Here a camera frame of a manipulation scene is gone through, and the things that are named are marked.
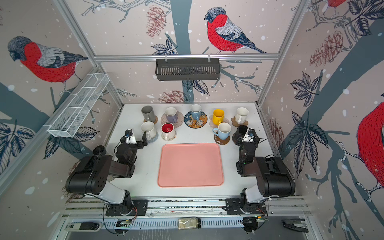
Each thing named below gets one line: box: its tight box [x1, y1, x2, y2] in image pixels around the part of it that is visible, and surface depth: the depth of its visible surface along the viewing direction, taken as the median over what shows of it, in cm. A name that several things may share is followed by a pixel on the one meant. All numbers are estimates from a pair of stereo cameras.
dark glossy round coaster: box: [214, 134, 231, 145], surface depth 100 cm
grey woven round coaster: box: [147, 131, 159, 143], surface depth 101 cm
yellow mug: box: [212, 108, 225, 126], surface depth 105 cm
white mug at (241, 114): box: [235, 107, 249, 125], surface depth 103 cm
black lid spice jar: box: [92, 145, 107, 156], surface depth 85 cm
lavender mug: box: [165, 107, 178, 123], surface depth 109 cm
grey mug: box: [141, 105, 156, 122], surface depth 105 cm
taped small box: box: [178, 217, 201, 230], surface depth 67 cm
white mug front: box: [140, 121, 157, 141], surface depth 97 cm
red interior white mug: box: [161, 122, 175, 141], surface depth 100 cm
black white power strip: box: [65, 222, 103, 232], surface depth 67 cm
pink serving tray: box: [157, 142, 224, 188], surface depth 89 cm
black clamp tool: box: [281, 218, 309, 233], surface depth 69 cm
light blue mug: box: [190, 104, 202, 121], surface depth 107 cm
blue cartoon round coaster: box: [184, 111, 208, 129], surface depth 113 cm
